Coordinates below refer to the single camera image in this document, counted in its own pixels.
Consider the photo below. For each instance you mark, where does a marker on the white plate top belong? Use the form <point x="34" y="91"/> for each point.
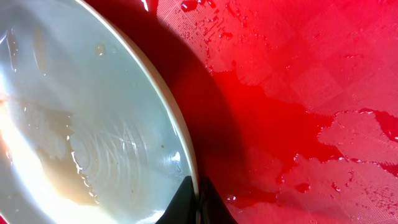
<point x="90" y="132"/>

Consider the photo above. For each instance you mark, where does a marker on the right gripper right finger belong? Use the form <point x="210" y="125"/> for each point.
<point x="212" y="207"/>

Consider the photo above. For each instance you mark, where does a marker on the red plastic tray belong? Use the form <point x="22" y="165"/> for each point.
<point x="291" y="105"/>

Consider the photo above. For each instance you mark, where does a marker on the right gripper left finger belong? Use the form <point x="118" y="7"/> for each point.
<point x="182" y="208"/>

